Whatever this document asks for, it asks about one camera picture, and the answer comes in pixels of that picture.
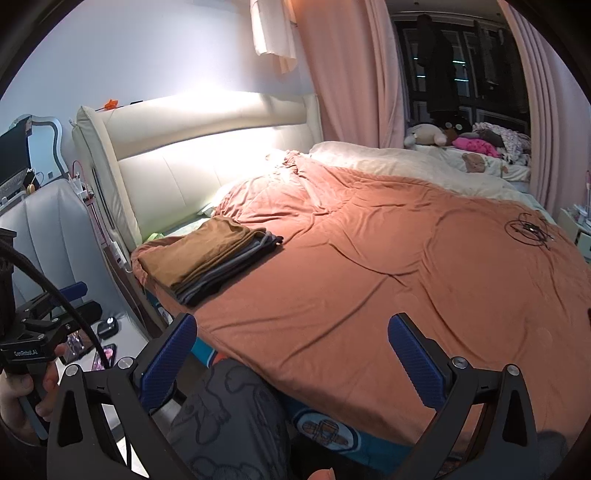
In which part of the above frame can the grey padded chair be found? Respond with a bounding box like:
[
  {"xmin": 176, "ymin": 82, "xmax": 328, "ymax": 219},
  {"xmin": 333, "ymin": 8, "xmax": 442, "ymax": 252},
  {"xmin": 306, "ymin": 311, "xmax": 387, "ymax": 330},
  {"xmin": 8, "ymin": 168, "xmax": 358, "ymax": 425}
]
[{"xmin": 1, "ymin": 179, "xmax": 134, "ymax": 318}]

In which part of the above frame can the cream upholstered headboard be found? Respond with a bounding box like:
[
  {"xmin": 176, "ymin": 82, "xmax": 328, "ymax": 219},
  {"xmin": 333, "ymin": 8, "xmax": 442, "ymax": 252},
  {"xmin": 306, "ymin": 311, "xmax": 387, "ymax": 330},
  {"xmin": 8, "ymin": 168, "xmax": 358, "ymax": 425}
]
[{"xmin": 72, "ymin": 91, "xmax": 324, "ymax": 252}]

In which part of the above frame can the cream duvet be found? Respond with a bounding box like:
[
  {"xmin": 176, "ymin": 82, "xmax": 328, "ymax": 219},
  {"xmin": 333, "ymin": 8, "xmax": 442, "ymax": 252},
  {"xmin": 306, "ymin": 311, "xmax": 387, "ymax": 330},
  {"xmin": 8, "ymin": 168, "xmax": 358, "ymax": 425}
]
[{"xmin": 310, "ymin": 141, "xmax": 555, "ymax": 224}]

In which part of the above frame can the pink curtain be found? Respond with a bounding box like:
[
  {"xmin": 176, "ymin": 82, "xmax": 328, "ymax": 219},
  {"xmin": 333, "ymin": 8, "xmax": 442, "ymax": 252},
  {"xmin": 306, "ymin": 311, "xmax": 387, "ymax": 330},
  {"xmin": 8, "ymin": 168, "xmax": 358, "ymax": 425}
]
[{"xmin": 293, "ymin": 0, "xmax": 406, "ymax": 148}]

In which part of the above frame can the grey folded clothes stack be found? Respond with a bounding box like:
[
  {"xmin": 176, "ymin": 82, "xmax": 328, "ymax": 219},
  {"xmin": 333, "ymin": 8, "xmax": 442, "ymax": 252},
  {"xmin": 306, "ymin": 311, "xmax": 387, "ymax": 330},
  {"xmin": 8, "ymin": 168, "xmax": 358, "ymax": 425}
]
[{"xmin": 174, "ymin": 231, "xmax": 283, "ymax": 306}]

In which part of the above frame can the beige plush toy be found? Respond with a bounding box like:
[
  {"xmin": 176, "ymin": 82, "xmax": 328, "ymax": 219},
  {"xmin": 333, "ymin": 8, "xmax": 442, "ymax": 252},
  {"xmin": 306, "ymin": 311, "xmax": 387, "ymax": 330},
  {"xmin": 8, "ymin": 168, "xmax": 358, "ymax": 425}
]
[{"xmin": 404, "ymin": 124, "xmax": 448, "ymax": 149}]

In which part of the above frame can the grey patterned pants leg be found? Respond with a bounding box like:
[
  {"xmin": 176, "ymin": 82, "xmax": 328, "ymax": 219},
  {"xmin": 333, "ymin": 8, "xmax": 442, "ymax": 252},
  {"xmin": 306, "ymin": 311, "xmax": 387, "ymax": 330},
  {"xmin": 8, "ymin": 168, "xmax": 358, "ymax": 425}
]
[{"xmin": 167, "ymin": 359, "xmax": 288, "ymax": 479}]

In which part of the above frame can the white bedside table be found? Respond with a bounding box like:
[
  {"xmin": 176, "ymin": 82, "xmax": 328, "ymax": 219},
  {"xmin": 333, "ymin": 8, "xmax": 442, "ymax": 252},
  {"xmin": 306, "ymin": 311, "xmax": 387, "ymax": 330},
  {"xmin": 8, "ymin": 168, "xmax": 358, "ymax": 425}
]
[{"xmin": 55, "ymin": 310, "xmax": 187, "ymax": 478}]

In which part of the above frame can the teal patterned bed sheet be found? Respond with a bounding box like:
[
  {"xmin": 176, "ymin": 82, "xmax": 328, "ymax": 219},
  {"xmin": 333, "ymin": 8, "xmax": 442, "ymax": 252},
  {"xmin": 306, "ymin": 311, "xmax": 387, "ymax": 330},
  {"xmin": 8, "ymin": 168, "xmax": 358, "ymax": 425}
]
[{"xmin": 147, "ymin": 290, "xmax": 417, "ymax": 476}]

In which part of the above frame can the orange bed blanket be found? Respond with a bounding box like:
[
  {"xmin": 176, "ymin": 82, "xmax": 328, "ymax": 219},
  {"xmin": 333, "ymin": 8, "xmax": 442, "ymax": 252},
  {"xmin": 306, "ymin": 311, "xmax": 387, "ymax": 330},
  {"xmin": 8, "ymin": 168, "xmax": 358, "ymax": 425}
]
[{"xmin": 192, "ymin": 153, "xmax": 590, "ymax": 444}]

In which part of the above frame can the olive cat print t-shirt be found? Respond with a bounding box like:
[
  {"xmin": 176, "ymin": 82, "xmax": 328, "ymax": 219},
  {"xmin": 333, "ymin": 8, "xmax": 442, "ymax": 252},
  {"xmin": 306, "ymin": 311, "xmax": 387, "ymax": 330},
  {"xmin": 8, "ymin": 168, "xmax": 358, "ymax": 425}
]
[{"xmin": 138, "ymin": 216, "xmax": 266, "ymax": 291}]

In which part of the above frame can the brown plush bear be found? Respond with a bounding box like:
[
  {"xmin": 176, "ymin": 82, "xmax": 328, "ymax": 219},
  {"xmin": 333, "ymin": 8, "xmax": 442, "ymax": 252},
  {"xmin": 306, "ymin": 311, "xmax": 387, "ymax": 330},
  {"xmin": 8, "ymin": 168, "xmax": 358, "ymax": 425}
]
[{"xmin": 462, "ymin": 153, "xmax": 487, "ymax": 173}]

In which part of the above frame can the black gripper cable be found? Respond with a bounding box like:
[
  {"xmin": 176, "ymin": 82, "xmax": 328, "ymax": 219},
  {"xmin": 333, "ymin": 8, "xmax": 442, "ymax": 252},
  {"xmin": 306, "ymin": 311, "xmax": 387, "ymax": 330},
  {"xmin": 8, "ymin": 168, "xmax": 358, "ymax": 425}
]
[{"xmin": 0, "ymin": 239, "xmax": 112, "ymax": 370}]

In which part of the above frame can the black coiled cable on bed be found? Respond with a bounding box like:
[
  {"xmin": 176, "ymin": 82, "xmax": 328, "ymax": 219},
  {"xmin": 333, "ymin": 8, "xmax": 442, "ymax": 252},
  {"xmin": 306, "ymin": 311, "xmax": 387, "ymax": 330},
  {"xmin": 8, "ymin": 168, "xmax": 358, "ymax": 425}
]
[{"xmin": 504, "ymin": 211, "xmax": 555, "ymax": 250}]

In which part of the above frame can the pink clothing pile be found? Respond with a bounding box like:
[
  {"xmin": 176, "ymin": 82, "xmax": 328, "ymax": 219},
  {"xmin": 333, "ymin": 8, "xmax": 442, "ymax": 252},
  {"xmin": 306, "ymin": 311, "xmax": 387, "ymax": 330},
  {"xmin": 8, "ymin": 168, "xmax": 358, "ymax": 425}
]
[{"xmin": 452, "ymin": 137, "xmax": 500, "ymax": 158}]

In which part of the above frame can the person's left hand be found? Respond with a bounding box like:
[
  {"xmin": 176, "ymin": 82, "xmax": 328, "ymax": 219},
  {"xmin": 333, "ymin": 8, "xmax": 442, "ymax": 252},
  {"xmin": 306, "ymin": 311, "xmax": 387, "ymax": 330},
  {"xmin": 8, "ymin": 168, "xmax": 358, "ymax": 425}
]
[{"xmin": 1, "ymin": 361, "xmax": 59, "ymax": 447}]

